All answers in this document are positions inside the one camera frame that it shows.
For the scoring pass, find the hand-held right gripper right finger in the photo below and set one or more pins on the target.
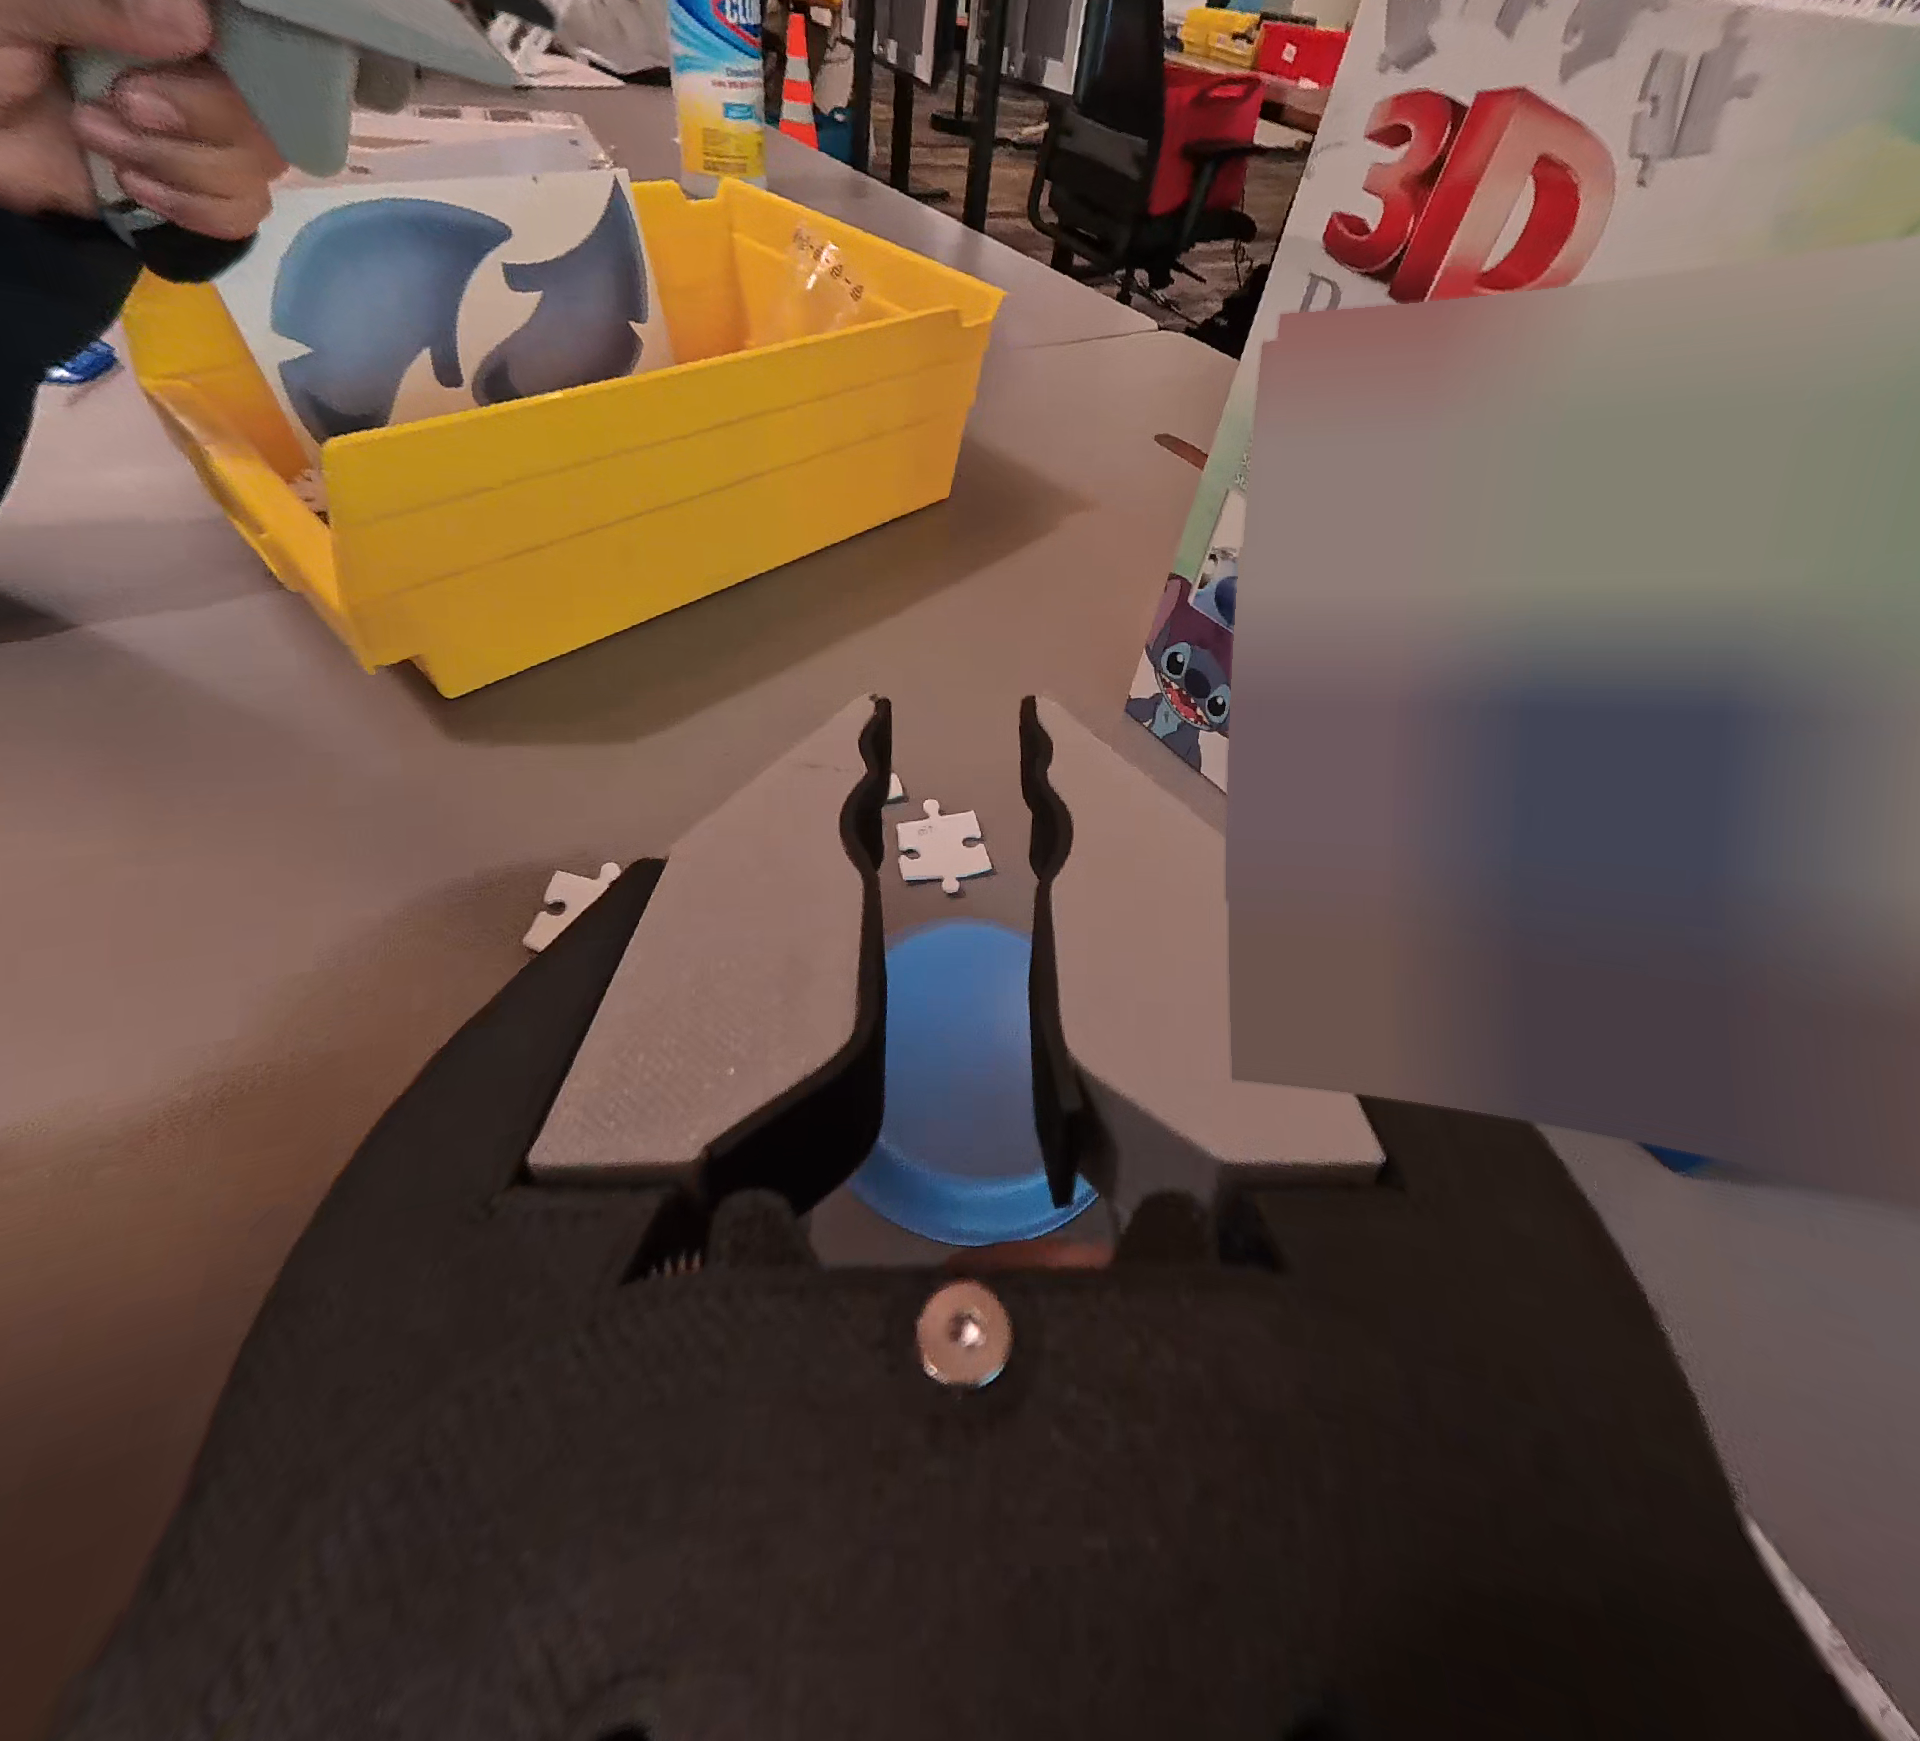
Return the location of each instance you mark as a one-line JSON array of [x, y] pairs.
[[1148, 961]]

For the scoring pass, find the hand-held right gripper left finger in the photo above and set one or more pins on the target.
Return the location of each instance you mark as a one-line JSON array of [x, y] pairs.
[[705, 1006]]

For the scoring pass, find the blue ear cutout sheet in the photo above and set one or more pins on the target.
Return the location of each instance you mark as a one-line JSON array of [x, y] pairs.
[[405, 301]]

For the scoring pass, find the blue plastic clip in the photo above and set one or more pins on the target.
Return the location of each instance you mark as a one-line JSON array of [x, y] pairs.
[[83, 362]]

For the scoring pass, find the person's left forearm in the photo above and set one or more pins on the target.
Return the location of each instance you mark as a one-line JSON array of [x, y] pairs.
[[45, 316]]

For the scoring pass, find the printed cardboard puzzle box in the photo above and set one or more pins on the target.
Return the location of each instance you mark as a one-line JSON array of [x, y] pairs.
[[1501, 62]]

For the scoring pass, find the person's left hand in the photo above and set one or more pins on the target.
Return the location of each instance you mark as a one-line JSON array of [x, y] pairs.
[[134, 144]]

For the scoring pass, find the cleaning wipes canister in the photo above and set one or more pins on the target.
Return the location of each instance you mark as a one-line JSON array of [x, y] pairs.
[[717, 47]]

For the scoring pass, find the red storage bin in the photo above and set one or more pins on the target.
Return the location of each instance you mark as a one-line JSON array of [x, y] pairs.
[[1293, 55]]

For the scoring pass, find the blue round plastic stand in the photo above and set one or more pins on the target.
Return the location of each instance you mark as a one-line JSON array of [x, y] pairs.
[[960, 1066]]

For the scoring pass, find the small yellow parts bins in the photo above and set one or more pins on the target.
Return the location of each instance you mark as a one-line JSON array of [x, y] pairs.
[[1221, 31]]

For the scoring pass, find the clear plastic bag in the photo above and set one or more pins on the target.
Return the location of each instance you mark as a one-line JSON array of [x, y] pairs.
[[824, 279]]

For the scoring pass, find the white cardboard tray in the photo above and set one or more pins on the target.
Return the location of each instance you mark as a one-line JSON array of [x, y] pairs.
[[479, 130]]

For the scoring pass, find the yellow plastic bin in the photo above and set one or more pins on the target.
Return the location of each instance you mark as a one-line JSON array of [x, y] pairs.
[[645, 526]]

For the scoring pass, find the orange traffic cone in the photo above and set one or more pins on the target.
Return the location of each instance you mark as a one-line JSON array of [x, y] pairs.
[[799, 91]]

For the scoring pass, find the black and red office chair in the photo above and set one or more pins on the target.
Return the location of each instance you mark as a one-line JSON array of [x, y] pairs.
[[1139, 168]]

